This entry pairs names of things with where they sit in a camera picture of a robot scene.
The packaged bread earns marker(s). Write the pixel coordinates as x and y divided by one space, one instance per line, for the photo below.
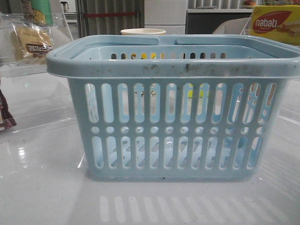
25 42

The light blue plastic basket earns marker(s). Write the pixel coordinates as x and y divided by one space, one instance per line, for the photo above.
175 107

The yellow popcorn paper cup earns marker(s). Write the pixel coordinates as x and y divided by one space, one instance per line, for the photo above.
143 31

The white drawer cabinet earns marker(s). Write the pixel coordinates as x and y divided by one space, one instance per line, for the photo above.
168 15

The clear acrylic display shelf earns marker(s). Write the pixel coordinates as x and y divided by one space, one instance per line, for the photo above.
33 100

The clear acrylic right stand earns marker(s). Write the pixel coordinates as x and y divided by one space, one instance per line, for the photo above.
247 25

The brown snack packet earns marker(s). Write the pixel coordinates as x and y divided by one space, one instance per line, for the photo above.
6 119

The yellow nabati wafer box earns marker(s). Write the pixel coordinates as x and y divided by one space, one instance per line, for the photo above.
278 23

